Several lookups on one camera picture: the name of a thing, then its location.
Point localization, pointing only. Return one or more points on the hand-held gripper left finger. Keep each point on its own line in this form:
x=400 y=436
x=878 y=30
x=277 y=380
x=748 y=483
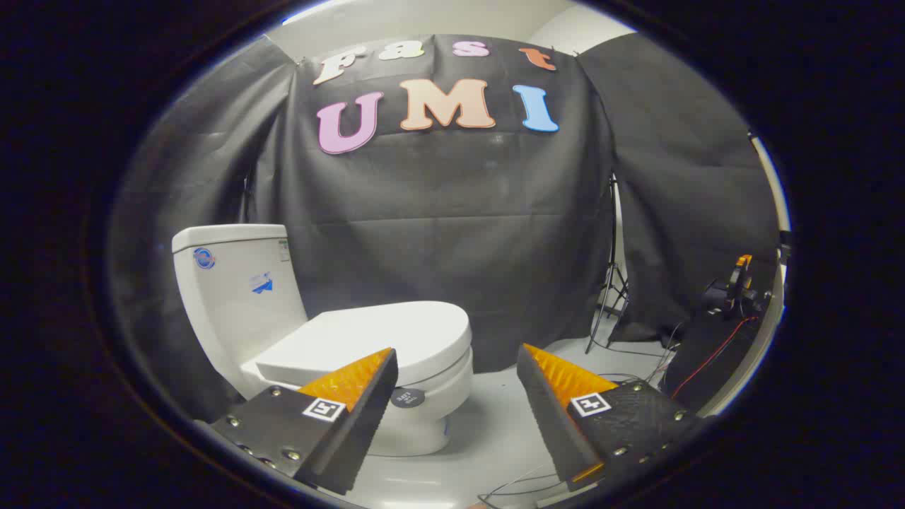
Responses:
x=368 y=417

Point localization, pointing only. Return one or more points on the dark side table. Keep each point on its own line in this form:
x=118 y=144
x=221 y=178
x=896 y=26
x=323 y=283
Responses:
x=707 y=353

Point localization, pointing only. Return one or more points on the black backdrop cloth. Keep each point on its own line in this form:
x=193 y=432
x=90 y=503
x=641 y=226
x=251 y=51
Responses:
x=452 y=212

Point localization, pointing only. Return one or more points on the black light stand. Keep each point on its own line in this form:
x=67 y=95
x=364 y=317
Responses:
x=612 y=283

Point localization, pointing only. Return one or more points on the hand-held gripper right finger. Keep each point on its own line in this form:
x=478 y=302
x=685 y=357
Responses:
x=548 y=417

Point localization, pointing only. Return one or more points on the white toilet lid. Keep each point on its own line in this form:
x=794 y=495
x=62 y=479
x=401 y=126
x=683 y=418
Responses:
x=382 y=332

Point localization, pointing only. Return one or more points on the orange black gripper device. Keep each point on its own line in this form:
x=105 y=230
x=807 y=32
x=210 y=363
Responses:
x=739 y=286

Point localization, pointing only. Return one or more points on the white ceramic toilet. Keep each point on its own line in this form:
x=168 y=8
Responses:
x=233 y=297

